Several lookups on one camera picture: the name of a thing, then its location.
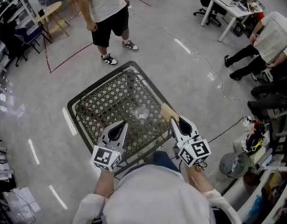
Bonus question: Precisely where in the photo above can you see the white wall shelving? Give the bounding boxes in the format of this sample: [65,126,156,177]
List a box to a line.
[0,0,34,32]

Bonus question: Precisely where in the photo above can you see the white power strip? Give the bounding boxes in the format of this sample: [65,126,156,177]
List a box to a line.
[242,116,254,127]

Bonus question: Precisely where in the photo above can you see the grey foam roll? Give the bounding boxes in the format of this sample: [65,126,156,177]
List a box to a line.
[257,147,274,170]

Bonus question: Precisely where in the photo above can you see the white floor cable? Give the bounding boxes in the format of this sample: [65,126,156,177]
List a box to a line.
[173,38,251,126]

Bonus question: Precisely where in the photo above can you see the clear glass jar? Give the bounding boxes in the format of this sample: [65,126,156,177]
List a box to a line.
[131,105,150,121]

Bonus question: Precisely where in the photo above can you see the white desk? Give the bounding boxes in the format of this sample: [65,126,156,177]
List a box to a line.
[208,0,255,43]

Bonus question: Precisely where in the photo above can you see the blue chair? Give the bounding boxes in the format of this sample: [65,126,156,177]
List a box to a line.
[14,25,53,54]

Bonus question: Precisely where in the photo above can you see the person's blue jeans legs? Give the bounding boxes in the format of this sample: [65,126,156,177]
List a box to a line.
[152,151,181,174]

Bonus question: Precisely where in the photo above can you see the person's right forearm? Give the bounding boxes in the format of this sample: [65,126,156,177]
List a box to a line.
[184,164,216,193]

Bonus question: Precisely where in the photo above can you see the white metal rack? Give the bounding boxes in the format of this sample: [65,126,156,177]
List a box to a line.
[224,167,287,224]

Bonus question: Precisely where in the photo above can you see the black cable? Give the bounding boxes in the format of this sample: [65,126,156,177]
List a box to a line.
[207,117,248,144]

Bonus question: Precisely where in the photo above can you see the white papers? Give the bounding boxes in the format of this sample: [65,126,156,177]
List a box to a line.
[3,187,41,222]

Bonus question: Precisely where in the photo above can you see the round wooden side table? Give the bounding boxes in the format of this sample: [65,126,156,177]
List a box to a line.
[33,1,71,37]

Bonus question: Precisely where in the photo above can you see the woven wicker glass-top table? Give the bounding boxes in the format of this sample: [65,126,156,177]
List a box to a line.
[67,61,181,176]

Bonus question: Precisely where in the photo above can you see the person's white shirt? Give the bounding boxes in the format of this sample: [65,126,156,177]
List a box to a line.
[72,163,242,224]

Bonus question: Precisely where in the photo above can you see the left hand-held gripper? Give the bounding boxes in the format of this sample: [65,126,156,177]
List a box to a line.
[91,120,130,172]

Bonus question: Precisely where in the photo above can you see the person's left forearm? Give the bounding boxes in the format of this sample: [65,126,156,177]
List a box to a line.
[93,167,116,198]

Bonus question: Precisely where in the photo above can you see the white appliance box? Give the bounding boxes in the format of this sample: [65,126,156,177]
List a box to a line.
[233,134,251,153]

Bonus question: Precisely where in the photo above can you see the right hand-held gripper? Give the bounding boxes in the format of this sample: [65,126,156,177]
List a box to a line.
[170,115,212,168]

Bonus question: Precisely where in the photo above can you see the yellow sponge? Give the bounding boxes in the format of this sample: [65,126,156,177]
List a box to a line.
[160,103,181,123]

